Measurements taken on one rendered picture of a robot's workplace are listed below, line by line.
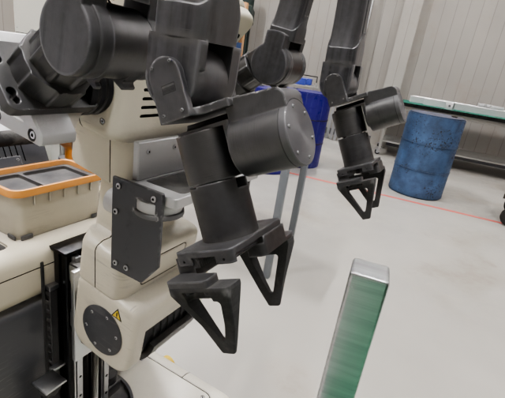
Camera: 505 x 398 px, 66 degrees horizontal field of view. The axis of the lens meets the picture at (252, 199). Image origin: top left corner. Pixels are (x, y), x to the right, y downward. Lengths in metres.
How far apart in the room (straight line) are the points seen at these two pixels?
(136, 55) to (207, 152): 0.15
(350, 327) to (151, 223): 0.35
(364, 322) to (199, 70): 0.25
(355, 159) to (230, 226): 0.43
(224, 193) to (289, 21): 0.49
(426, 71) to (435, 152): 3.61
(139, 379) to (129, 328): 0.60
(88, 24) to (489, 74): 8.01
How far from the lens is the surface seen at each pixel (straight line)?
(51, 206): 0.96
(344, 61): 0.74
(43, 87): 0.51
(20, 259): 0.91
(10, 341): 1.00
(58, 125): 0.55
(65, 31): 0.44
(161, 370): 1.37
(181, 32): 0.36
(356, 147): 0.74
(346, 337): 0.34
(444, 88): 8.17
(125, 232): 0.63
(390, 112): 0.73
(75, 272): 0.88
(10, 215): 0.94
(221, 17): 0.37
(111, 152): 0.69
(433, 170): 4.77
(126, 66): 0.45
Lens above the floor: 1.24
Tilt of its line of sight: 20 degrees down
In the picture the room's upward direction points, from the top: 9 degrees clockwise
